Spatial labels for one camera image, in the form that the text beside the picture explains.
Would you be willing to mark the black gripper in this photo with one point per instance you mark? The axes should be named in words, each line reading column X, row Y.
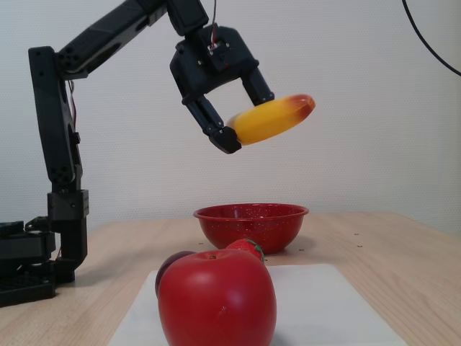
column 212, row 77

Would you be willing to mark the yellow plastic banana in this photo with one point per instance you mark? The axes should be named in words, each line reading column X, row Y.
column 273, row 119

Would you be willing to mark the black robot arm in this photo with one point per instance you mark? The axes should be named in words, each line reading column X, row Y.
column 50, row 126

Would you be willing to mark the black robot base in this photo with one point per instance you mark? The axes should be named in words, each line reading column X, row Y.
column 21, row 248

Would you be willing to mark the red speckled enamel bowl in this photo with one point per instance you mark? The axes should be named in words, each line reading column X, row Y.
column 252, row 230

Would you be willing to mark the red plastic strawberry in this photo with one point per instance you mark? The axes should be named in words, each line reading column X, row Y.
column 245, row 247

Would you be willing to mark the dark purple plastic plum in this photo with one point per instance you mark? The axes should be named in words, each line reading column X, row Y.
column 165, row 268

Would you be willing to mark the red plastic apple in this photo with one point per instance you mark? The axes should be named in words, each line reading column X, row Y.
column 216, row 299

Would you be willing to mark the white paper sheet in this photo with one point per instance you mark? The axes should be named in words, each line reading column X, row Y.
column 317, row 306

